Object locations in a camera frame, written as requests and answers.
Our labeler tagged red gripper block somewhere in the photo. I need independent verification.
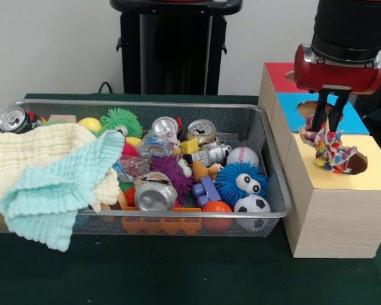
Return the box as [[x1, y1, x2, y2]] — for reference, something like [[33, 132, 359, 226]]
[[293, 43, 381, 132]]

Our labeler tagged red white patterned cloth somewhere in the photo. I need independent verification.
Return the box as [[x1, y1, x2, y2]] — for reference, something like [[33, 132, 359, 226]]
[[298, 114, 359, 175]]

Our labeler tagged mint waffle cloth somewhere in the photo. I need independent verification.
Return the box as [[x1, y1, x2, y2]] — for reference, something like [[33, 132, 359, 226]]
[[0, 130, 126, 254]]

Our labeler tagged wooden box with three holes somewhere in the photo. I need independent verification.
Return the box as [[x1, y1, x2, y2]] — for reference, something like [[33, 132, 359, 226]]
[[258, 62, 381, 259]]

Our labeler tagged clear mesh bin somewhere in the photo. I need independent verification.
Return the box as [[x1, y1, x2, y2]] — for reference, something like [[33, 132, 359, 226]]
[[0, 98, 293, 238]]

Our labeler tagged small baseball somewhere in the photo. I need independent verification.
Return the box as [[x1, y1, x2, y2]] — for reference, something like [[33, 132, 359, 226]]
[[225, 146, 260, 168]]

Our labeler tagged small soccer ball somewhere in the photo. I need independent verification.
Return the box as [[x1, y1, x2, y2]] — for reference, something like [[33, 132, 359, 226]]
[[233, 194, 271, 231]]

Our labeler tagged blue spiky toy with eyes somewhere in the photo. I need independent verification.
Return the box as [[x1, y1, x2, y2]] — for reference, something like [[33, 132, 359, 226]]
[[214, 162, 269, 204]]

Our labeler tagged orange ball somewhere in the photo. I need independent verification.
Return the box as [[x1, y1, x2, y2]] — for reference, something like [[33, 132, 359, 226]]
[[201, 200, 233, 233]]

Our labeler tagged purple spiky ball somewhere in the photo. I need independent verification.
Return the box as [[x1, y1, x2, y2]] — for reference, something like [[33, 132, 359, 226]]
[[149, 155, 194, 195]]

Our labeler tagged crushed silver can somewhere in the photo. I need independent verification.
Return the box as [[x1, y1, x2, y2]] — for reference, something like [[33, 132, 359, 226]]
[[133, 171, 178, 212]]

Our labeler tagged green spiky ball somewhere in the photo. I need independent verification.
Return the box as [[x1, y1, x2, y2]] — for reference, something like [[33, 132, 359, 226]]
[[100, 107, 144, 138]]

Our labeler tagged dark green table cloth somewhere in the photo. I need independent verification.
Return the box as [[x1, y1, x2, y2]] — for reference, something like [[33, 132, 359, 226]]
[[0, 92, 381, 305]]

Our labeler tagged cream waffle cloth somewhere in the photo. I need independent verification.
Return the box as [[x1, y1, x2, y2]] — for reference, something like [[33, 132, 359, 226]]
[[0, 122, 121, 207]]

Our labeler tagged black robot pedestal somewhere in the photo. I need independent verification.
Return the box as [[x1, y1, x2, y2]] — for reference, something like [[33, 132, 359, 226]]
[[109, 0, 244, 95]]

